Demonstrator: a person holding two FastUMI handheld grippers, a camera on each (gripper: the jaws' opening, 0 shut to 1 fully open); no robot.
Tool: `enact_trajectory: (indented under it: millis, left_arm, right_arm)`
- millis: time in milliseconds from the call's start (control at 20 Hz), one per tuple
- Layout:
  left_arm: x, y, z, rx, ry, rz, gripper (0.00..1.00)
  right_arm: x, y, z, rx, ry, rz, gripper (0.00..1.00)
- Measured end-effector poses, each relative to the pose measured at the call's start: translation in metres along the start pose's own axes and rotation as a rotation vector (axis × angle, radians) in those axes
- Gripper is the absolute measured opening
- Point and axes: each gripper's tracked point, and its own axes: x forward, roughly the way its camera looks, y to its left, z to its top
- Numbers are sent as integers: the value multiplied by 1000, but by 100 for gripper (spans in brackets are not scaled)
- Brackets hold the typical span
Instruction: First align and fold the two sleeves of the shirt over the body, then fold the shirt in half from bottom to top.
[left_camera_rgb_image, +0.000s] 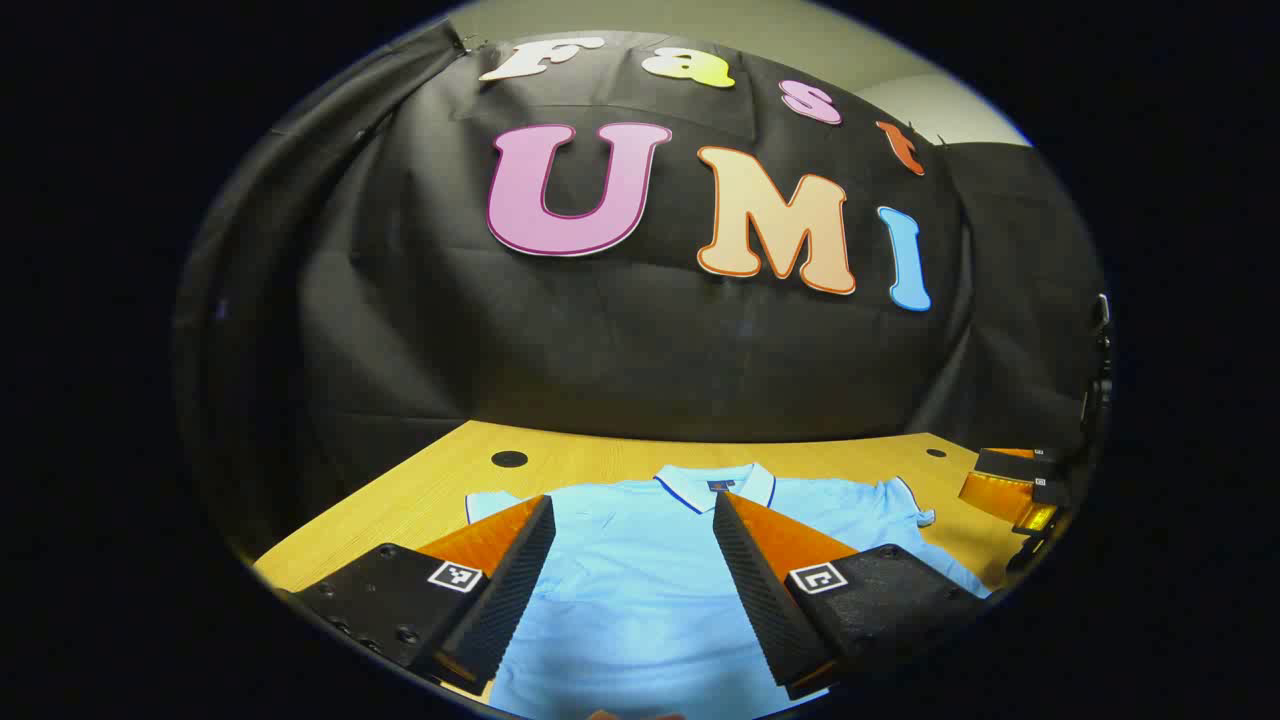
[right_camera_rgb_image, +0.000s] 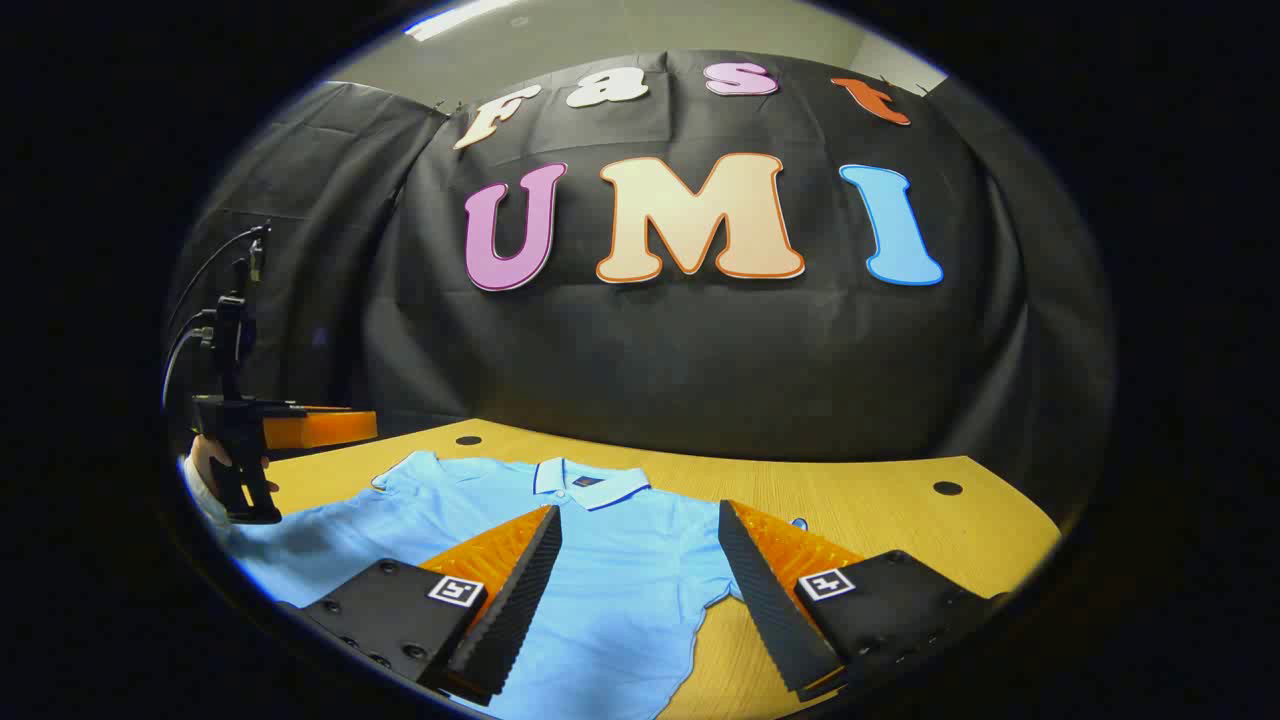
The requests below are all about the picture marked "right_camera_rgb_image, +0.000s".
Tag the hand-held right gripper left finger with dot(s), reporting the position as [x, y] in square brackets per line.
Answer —
[520, 600]

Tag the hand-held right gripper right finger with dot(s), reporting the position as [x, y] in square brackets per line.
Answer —
[765, 600]

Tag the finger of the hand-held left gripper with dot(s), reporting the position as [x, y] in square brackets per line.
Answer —
[330, 428]

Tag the light blue T-shirt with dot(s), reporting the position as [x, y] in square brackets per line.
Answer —
[620, 600]

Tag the black backdrop cloth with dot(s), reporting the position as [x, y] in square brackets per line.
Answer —
[700, 360]

